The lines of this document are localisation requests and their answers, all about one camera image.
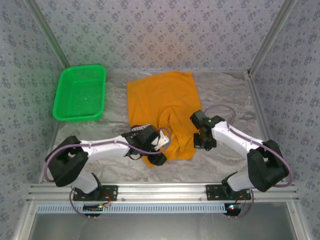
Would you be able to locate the orange t-shirt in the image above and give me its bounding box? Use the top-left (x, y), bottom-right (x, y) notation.
top-left (126, 71), bottom-right (203, 169)

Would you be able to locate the green plastic basket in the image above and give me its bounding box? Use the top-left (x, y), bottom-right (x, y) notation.
top-left (52, 64), bottom-right (108, 123)

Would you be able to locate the grey metal panel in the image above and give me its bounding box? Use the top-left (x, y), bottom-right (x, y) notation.
top-left (29, 212), bottom-right (298, 240)

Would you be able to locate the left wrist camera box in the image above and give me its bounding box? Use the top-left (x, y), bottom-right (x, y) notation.
top-left (135, 124), bottom-right (169, 152)

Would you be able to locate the aluminium mounting rail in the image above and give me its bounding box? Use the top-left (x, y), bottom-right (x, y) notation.
top-left (26, 182), bottom-right (300, 203)

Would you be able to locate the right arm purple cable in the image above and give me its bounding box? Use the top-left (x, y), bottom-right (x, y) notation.
top-left (203, 104), bottom-right (294, 221)

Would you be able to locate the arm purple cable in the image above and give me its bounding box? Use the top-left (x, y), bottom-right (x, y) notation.
top-left (203, 104), bottom-right (294, 221)
top-left (43, 126), bottom-right (173, 221)

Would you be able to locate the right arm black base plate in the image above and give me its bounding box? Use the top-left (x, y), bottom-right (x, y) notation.
top-left (205, 184), bottom-right (252, 201)

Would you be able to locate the slotted cable duct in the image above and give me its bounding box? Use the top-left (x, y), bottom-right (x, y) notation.
top-left (36, 202), bottom-right (228, 215)

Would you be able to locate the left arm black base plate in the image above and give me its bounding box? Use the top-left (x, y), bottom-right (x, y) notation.
top-left (72, 184), bottom-right (119, 202)

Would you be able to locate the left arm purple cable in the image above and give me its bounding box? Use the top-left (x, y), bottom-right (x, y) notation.
top-left (43, 126), bottom-right (173, 221)

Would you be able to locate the aluminium frame post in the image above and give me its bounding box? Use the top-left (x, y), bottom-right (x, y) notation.
top-left (247, 0), bottom-right (299, 76)
top-left (24, 0), bottom-right (74, 73)

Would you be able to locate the aluminium frame leg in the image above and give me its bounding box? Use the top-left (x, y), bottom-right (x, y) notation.
top-left (11, 201), bottom-right (38, 240)
top-left (284, 201), bottom-right (313, 240)

